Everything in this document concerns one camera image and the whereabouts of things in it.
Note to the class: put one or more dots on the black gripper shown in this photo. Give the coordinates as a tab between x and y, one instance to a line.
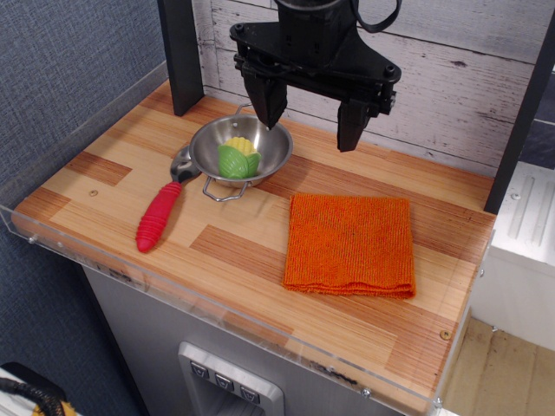
315	46

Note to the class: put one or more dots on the orange towel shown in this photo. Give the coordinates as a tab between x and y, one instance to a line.
341	245

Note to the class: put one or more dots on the toy corn cob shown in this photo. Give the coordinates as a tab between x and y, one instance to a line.
238	158

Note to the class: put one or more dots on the white toy sink unit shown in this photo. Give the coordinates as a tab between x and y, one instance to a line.
514	289

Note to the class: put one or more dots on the grey toy fridge cabinet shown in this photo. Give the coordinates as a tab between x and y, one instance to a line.
149	333

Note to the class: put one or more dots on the silver dispenser button panel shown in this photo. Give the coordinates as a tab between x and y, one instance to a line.
219	387

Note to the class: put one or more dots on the black and yellow object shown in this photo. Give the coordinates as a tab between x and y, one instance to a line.
26	392

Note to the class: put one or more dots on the stainless steel bowl with handles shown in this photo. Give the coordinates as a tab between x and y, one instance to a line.
274	144

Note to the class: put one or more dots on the red handled metal spoon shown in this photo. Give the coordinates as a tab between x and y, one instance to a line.
154	221

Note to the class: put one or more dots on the black left frame post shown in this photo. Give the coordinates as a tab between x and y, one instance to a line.
182	53

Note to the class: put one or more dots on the black frame post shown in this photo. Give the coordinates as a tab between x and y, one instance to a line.
182	53
528	108

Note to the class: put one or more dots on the black right frame post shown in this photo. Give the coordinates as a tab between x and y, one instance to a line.
528	108

